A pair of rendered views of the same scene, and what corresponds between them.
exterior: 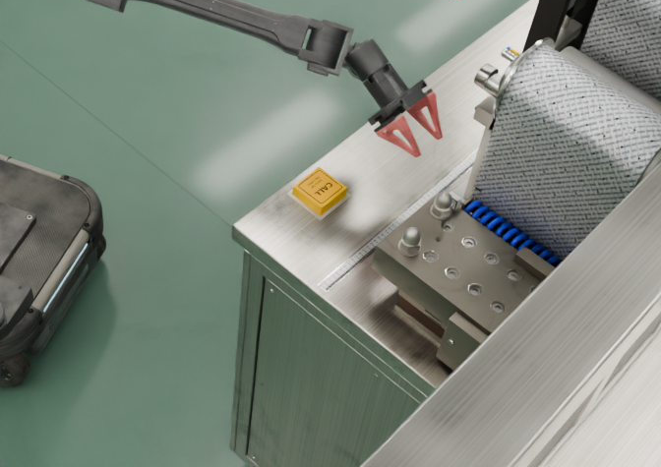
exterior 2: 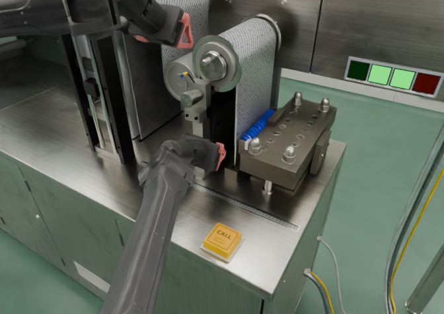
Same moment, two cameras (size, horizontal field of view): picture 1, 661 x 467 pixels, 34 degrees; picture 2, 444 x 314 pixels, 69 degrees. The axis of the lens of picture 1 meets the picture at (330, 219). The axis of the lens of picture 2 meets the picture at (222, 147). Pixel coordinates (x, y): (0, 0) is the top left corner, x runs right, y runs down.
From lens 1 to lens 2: 1.60 m
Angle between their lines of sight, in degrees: 65
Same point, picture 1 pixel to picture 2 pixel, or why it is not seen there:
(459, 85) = (103, 184)
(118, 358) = not seen: outside the picture
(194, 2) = (157, 253)
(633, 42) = not seen: hidden behind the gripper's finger
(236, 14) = (165, 215)
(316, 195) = (231, 237)
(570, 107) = (250, 39)
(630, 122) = (255, 24)
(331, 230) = (250, 231)
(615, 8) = not seen: hidden behind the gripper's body
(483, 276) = (290, 135)
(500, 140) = (240, 92)
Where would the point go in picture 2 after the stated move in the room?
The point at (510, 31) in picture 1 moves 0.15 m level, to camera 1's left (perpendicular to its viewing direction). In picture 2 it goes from (51, 166) to (32, 199)
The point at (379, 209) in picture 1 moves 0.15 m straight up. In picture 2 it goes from (223, 210) to (223, 168)
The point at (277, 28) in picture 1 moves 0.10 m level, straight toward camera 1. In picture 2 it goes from (173, 188) to (231, 181)
